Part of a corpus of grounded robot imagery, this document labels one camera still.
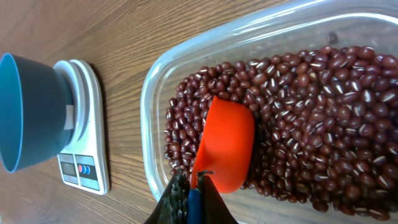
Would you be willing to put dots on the red measuring scoop blue handle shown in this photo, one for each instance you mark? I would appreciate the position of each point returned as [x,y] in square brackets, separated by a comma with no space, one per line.
[225,148]

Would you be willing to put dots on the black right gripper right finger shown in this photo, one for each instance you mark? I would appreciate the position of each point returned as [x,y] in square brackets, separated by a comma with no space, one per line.
[213,208]

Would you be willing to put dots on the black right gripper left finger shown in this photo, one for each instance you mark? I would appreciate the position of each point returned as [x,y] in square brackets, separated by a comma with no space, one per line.
[172,208]

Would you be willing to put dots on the clear plastic food container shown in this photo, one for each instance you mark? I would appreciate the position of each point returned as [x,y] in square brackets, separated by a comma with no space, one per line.
[288,28]

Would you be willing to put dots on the red beans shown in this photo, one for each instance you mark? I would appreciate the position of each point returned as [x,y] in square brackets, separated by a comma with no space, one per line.
[325,126]

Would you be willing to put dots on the white digital kitchen scale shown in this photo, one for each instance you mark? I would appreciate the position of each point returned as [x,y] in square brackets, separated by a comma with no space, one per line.
[83,162]

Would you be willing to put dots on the blue plastic bowl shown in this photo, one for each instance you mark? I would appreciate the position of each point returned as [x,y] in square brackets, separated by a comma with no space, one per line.
[35,102]

